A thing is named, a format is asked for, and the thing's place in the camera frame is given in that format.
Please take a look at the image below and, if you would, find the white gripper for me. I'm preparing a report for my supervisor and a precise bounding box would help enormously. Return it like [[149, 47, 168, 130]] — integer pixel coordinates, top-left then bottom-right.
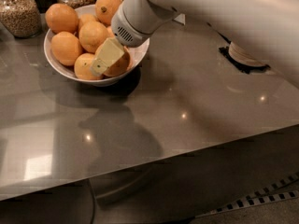
[[91, 0, 178, 77]]

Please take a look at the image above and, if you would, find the orange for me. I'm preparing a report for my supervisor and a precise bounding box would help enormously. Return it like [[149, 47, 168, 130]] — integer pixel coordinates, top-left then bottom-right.
[[51, 32, 83, 66], [107, 26, 114, 37], [95, 44, 131, 77], [95, 0, 121, 26], [45, 3, 78, 34], [78, 21, 109, 53], [74, 53, 102, 80]]

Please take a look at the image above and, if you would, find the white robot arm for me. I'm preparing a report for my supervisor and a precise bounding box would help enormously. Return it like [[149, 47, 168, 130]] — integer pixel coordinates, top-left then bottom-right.
[[111, 0, 299, 86]]

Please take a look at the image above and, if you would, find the white ceramic bowl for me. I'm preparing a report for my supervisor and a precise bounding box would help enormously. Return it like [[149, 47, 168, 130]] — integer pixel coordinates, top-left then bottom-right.
[[43, 4, 150, 88]]

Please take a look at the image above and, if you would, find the orange front bottom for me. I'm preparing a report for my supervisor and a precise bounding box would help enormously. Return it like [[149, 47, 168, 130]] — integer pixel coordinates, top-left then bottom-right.
[[74, 53, 102, 80]]

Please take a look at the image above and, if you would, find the orange small back middle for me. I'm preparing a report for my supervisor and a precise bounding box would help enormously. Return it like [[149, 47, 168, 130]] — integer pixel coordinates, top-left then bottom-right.
[[78, 14, 98, 31]]

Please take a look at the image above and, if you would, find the orange top back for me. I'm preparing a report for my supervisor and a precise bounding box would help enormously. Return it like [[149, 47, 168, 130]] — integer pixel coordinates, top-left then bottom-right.
[[95, 0, 121, 26]]

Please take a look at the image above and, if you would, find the white folded card stand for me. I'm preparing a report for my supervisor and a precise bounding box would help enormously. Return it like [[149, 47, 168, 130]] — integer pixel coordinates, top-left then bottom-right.
[[174, 14, 186, 25]]

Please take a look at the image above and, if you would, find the glass jar of grains left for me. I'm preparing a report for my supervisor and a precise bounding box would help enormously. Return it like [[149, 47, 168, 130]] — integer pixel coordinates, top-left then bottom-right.
[[0, 0, 42, 38]]

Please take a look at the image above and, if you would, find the stack of white plates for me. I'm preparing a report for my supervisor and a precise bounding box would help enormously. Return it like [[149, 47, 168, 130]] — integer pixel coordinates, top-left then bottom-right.
[[228, 42, 263, 67]]

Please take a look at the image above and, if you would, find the black mat under plates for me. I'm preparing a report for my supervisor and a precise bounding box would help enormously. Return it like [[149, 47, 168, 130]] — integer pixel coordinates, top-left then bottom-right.
[[219, 47, 270, 74]]

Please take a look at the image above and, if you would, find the black cable under table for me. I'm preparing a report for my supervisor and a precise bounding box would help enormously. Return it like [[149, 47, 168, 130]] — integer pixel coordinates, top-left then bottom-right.
[[87, 179, 97, 224]]

